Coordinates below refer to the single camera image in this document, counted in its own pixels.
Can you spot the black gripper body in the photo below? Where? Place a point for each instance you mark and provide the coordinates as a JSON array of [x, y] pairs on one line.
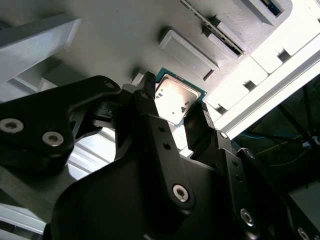
[[112, 212]]

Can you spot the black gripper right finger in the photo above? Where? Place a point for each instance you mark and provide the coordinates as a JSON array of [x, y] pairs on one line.
[[200, 130]]

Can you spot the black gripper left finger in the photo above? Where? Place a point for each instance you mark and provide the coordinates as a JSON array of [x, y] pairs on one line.
[[50, 112]]

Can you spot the silver CPU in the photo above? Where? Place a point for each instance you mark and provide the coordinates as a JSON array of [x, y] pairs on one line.
[[175, 97]]

